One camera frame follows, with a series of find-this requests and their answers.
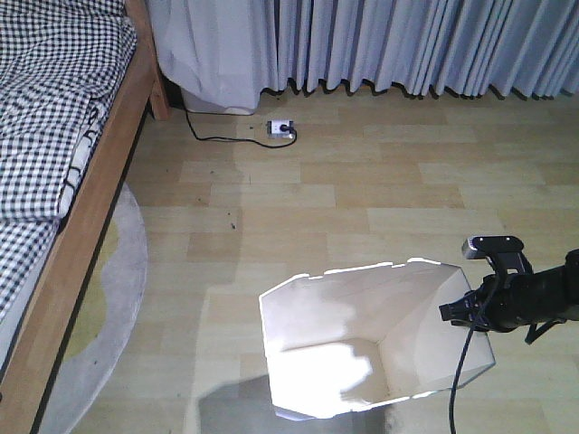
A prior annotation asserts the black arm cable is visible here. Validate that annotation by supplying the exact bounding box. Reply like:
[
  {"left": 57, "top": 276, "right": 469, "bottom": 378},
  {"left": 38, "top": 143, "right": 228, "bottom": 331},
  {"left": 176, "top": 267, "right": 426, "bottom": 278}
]
[{"left": 447, "top": 323, "right": 476, "bottom": 434}]

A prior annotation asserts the black socket cable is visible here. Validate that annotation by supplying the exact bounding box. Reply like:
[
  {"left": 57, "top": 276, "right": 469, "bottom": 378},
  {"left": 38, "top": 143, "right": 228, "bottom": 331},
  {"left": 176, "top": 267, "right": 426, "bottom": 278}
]
[{"left": 183, "top": 101, "right": 299, "bottom": 149}]

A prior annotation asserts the black white checkered bedding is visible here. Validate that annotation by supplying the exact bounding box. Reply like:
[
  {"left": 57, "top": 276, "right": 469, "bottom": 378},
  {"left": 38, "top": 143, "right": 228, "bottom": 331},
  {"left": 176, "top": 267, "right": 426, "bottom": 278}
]
[{"left": 1, "top": 1, "right": 137, "bottom": 313}]

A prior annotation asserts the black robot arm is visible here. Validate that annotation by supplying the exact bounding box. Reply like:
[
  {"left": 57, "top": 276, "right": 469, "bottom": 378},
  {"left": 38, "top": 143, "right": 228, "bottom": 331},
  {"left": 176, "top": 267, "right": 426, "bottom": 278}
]
[{"left": 439, "top": 250, "right": 578, "bottom": 335}]

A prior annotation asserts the white sheer curtain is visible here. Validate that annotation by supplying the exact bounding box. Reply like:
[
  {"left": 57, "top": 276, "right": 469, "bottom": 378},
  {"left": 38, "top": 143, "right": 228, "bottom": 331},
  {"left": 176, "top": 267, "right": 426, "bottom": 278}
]
[{"left": 147, "top": 0, "right": 267, "bottom": 116}]

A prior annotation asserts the white plastic trash bin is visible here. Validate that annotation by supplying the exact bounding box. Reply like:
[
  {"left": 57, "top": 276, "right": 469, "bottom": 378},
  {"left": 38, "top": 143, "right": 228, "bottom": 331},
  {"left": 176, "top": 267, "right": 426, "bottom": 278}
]
[{"left": 259, "top": 258, "right": 495, "bottom": 419}]

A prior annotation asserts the grey pleated curtain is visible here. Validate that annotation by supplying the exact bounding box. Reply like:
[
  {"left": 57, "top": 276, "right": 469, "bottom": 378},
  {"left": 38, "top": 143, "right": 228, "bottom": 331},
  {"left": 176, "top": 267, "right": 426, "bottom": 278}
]
[{"left": 265, "top": 1, "right": 578, "bottom": 98}]

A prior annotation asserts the grey round rug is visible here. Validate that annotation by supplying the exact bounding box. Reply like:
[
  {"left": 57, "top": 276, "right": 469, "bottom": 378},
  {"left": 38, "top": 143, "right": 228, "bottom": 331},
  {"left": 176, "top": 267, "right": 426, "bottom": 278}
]
[{"left": 39, "top": 184, "right": 148, "bottom": 433}]

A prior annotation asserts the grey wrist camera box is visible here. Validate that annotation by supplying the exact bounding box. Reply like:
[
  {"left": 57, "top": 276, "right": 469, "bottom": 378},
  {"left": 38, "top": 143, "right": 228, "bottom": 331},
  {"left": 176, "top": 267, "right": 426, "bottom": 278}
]
[{"left": 461, "top": 235, "right": 524, "bottom": 259}]

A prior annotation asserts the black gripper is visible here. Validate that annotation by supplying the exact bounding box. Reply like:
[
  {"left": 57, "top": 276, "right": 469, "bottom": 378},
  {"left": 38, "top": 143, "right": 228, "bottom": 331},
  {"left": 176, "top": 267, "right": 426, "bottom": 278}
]
[{"left": 439, "top": 275, "right": 529, "bottom": 333}]

